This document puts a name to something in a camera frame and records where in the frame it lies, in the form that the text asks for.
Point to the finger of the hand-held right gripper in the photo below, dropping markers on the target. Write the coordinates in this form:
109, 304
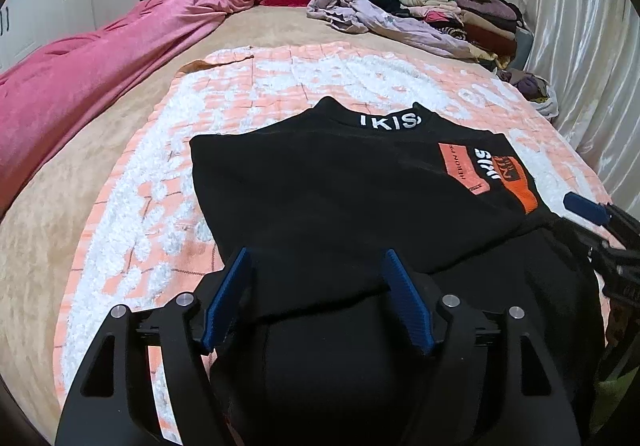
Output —
582, 237
585, 208

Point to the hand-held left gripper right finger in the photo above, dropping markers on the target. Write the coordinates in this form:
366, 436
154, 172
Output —
407, 301

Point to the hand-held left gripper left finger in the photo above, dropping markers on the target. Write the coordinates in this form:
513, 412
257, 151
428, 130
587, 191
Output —
227, 296

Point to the black sweater with orange patches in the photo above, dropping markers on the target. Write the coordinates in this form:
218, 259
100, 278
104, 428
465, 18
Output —
325, 196

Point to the stack of folded clothes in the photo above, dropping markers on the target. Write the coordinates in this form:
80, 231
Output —
475, 16

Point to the peach and white checked blanket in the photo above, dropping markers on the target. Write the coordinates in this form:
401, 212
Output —
150, 206

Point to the white satin curtain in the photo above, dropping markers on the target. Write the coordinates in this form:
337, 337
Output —
590, 51

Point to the grey cloth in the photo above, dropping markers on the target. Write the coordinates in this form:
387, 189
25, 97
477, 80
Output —
523, 48

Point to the beige bed sheet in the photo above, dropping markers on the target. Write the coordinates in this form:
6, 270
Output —
75, 176

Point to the pink quilt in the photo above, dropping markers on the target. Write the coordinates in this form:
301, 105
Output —
100, 66

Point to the lavender garment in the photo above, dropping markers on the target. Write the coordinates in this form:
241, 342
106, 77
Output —
390, 23

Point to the black crumpled garment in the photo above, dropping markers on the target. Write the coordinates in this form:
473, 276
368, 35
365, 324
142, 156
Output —
380, 2

